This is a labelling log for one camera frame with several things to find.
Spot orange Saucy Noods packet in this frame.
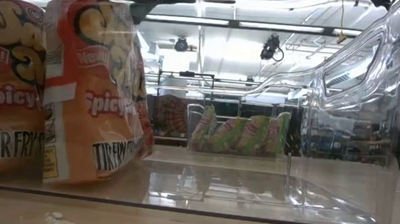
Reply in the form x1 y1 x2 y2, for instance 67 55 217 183
0 0 58 186
124 44 164 160

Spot red white snack packet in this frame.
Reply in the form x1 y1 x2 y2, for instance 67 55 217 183
32 0 160 191

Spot black overhead crossbar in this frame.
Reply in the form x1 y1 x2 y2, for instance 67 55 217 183
135 11 400 42

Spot white box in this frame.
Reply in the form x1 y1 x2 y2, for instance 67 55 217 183
158 77 189 98

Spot person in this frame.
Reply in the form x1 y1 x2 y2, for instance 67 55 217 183
154 93 190 136

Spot row of green ramen packets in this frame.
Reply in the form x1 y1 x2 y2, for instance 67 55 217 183
183 102 294 160

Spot cluttered background shelf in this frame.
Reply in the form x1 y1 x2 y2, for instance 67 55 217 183
304 106 361 156

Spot white noodle crumbs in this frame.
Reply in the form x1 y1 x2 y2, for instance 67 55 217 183
43 210 78 224

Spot clear plastic bin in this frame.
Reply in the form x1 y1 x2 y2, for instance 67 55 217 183
0 0 400 224

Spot black overhead camera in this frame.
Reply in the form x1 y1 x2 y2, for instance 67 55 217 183
173 36 191 53

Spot black hanging device with cable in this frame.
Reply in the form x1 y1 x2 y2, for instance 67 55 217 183
260 33 286 63

